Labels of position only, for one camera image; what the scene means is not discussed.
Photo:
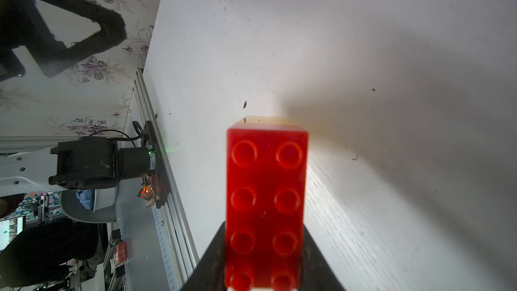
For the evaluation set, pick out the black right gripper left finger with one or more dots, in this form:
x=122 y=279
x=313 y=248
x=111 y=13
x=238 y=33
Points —
x=209 y=274

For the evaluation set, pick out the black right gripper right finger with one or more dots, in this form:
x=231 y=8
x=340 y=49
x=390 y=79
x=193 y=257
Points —
x=316 y=274

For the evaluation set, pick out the red long lego brick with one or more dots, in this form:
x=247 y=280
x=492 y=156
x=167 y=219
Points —
x=265 y=191

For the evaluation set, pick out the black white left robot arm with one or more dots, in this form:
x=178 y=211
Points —
x=68 y=68

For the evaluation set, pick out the black chair part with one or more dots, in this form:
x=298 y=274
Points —
x=40 y=254

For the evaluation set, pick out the aluminium mounting rail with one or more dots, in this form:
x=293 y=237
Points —
x=162 y=254

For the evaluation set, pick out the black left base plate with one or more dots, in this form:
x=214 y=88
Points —
x=155 y=165

